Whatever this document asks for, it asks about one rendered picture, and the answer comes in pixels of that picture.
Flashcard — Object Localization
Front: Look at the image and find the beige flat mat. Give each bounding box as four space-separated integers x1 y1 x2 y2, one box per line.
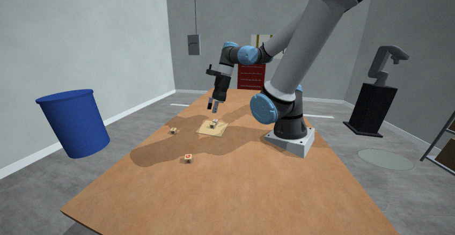
195 120 228 137

